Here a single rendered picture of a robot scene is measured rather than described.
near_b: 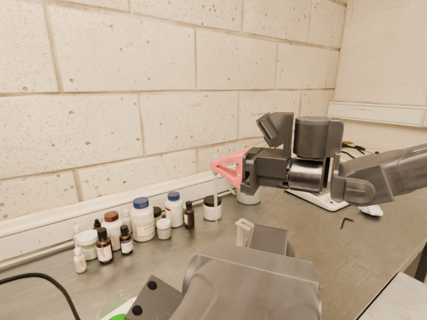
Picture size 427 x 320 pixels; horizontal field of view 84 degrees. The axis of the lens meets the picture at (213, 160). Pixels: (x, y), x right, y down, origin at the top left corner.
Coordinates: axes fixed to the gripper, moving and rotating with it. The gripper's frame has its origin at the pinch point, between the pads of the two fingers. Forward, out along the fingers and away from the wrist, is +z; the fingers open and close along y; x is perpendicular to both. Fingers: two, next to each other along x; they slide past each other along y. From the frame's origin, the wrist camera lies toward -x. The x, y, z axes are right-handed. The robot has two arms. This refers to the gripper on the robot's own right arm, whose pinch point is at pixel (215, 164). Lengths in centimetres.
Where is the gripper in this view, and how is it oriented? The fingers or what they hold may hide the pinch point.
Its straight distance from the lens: 48.0
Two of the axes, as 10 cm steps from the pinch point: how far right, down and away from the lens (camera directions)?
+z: -9.1, -1.0, 4.1
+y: -4.2, 2.7, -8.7
